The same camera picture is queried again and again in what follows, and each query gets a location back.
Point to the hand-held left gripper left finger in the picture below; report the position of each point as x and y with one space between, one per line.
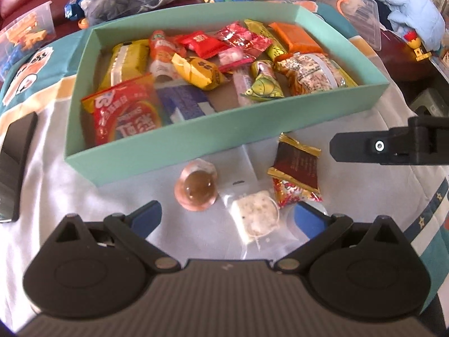
147 214

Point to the orange white snack tube packet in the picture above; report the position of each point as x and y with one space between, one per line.
161 54

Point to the large red candy bag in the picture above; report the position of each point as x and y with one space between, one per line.
122 112

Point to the plain red snack packet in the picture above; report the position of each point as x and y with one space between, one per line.
201 44

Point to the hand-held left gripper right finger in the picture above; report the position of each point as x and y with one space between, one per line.
308 217

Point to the blue white snack packet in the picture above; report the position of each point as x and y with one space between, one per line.
184 103

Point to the orange white snack bag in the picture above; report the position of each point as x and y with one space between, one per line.
312 73

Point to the grey plastic stool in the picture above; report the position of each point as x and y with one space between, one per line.
431 101

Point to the pink white candy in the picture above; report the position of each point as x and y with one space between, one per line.
231 57

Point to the slim yellow snack packet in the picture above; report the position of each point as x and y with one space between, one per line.
266 37

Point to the light blue quilted jacket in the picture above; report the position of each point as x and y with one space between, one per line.
403 0

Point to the clear tub of toy parts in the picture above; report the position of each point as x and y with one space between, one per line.
24 38

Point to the yellow silver snack packet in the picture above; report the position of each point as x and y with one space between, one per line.
126 61

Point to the golden yellow candy wrapper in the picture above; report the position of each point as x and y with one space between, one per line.
200 72

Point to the red patterned snack packet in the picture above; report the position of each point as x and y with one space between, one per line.
243 38

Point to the green yellow triangular packet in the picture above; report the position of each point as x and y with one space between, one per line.
265 86

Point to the small red yellow toy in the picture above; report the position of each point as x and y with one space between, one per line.
415 44

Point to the clear plastic lidded box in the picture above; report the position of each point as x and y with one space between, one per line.
354 7

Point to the pink snack stick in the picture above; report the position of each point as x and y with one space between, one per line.
242 86

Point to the dark red gold packet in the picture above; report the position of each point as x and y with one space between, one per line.
296 163

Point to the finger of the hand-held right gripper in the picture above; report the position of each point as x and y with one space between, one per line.
403 145

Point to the white nougat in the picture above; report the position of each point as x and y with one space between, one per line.
254 216

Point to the black flat device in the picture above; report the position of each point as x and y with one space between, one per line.
14 168

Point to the green cardboard box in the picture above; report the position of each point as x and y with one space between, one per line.
210 137

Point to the clear jelly cup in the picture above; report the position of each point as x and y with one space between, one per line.
198 186

